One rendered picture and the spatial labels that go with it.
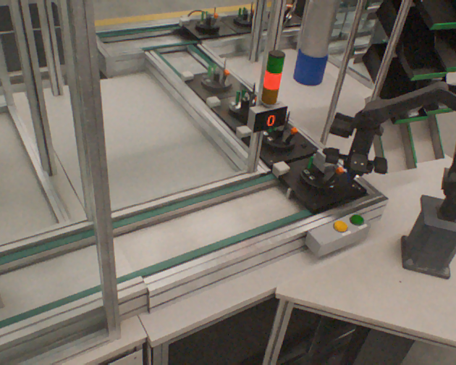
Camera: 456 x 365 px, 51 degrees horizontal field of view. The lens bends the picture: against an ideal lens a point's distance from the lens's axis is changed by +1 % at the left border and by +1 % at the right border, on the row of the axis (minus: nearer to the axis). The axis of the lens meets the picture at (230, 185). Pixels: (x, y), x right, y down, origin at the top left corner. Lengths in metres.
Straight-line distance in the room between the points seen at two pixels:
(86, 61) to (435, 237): 1.15
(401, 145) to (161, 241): 0.94
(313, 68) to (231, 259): 1.37
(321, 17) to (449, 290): 1.37
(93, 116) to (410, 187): 1.42
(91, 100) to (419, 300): 1.14
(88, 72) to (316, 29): 1.75
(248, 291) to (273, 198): 0.38
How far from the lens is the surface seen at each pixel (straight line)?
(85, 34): 0.78
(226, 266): 1.38
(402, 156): 1.84
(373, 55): 1.75
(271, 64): 1.42
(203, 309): 1.38
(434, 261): 1.64
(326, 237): 1.49
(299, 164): 1.74
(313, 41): 2.45
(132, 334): 1.33
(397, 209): 1.86
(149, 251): 1.43
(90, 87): 0.82
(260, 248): 1.41
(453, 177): 1.48
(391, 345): 1.95
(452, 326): 1.57
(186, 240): 1.47
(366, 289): 1.54
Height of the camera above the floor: 1.98
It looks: 39 degrees down
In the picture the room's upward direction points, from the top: 7 degrees clockwise
